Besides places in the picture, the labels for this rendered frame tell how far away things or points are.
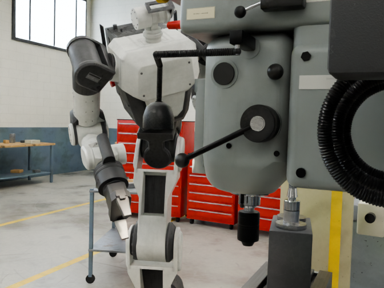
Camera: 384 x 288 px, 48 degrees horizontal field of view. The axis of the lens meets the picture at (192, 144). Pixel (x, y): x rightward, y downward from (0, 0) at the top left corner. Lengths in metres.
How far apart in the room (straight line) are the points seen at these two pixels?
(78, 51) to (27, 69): 9.55
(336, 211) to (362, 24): 2.19
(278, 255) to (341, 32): 0.86
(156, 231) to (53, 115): 10.05
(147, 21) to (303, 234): 0.78
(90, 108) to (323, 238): 1.71
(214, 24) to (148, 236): 0.91
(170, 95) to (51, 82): 10.10
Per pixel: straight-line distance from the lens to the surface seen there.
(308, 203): 2.70
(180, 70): 1.41
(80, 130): 1.54
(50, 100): 11.43
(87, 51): 1.40
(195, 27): 0.88
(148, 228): 1.58
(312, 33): 0.82
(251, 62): 0.85
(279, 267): 1.31
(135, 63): 1.36
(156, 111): 0.97
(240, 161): 0.85
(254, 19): 0.84
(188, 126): 6.34
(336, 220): 2.69
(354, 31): 0.54
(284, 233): 1.28
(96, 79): 1.38
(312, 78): 0.80
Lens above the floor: 1.46
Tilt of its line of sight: 3 degrees down
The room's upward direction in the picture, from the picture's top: 2 degrees clockwise
